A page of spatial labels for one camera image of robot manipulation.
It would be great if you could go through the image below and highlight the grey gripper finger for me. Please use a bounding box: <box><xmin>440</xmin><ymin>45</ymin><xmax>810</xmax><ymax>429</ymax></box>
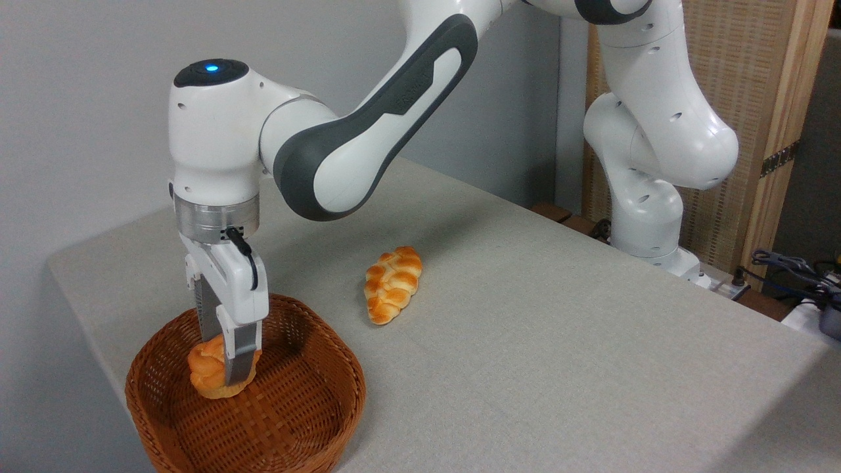
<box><xmin>185</xmin><ymin>254</ymin><xmax>222</xmax><ymax>343</ymax></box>
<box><xmin>216</xmin><ymin>305</ymin><xmax>264</xmax><ymax>388</ymax></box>

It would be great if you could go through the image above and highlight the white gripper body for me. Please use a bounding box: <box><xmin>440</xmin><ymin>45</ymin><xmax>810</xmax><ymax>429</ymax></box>
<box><xmin>179</xmin><ymin>233</ymin><xmax>271</xmax><ymax>327</ymax></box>

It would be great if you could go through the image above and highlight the round orange bread roll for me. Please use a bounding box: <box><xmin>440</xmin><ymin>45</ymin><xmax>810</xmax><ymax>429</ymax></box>
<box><xmin>187</xmin><ymin>333</ymin><xmax>262</xmax><ymax>400</ymax></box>

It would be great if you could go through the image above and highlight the braided golden bread loaf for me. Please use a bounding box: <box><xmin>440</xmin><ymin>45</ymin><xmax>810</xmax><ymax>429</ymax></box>
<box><xmin>365</xmin><ymin>246</ymin><xmax>423</xmax><ymax>326</ymax></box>

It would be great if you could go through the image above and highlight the brown wicker basket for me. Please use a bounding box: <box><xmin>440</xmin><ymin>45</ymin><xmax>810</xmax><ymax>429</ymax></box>
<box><xmin>125</xmin><ymin>293</ymin><xmax>367</xmax><ymax>473</ymax></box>

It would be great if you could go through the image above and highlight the wooden woven folding screen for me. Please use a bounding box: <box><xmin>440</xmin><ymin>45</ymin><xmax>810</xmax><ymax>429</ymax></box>
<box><xmin>581</xmin><ymin>0</ymin><xmax>835</xmax><ymax>291</ymax></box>

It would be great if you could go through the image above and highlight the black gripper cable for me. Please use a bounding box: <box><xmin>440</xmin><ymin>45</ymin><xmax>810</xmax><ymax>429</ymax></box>
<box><xmin>225</xmin><ymin>227</ymin><xmax>259</xmax><ymax>291</ymax></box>

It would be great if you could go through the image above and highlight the black cable bundle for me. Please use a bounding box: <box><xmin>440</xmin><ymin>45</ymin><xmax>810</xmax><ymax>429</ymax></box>
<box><xmin>751</xmin><ymin>248</ymin><xmax>841</xmax><ymax>309</ymax></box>

